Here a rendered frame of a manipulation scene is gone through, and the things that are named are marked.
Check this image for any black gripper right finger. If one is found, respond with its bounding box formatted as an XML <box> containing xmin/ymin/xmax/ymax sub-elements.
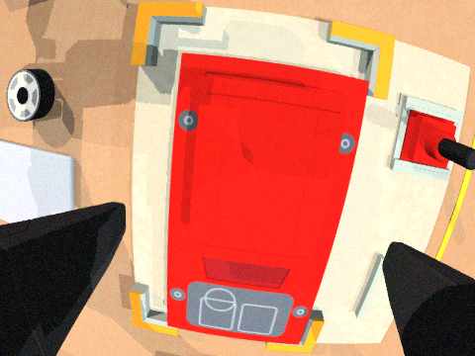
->
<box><xmin>383</xmin><ymin>241</ymin><xmax>475</xmax><ymax>356</ymax></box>

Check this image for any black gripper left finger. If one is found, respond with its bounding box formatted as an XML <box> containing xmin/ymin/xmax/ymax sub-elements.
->
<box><xmin>0</xmin><ymin>201</ymin><xmax>127</xmax><ymax>356</ymax></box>

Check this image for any yellow rectangular outline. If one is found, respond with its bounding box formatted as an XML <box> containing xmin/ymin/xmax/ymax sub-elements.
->
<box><xmin>435</xmin><ymin>169</ymin><xmax>472</xmax><ymax>261</ymax></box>

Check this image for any black toy wheel with white hub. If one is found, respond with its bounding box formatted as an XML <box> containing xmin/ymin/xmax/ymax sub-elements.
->
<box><xmin>7</xmin><ymin>68</ymin><xmax>55</xmax><ymax>123</ymax></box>

